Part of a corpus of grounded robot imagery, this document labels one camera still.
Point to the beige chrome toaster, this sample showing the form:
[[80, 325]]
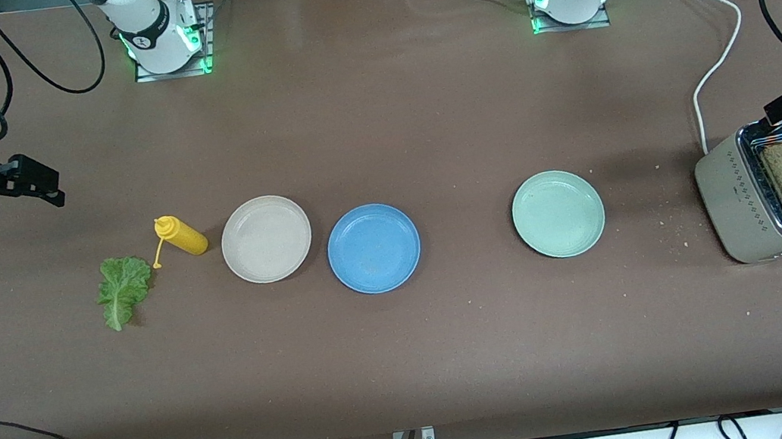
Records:
[[740, 201]]

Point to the green lettuce leaf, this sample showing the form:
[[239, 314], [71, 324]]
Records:
[[121, 288]]

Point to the yellow mustard squeeze bottle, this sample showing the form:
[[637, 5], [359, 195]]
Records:
[[185, 237]]

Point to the blue round plate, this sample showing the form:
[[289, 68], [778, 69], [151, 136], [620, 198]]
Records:
[[374, 249]]

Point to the pale green round plate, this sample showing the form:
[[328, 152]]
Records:
[[559, 215]]

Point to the beige round plate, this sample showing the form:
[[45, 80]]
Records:
[[266, 238]]

